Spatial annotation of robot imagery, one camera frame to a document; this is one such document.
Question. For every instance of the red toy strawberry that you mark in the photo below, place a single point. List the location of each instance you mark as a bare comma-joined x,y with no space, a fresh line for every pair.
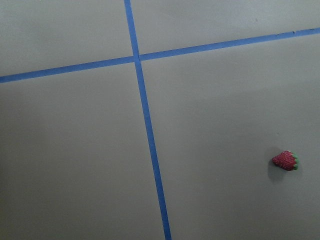
286,160

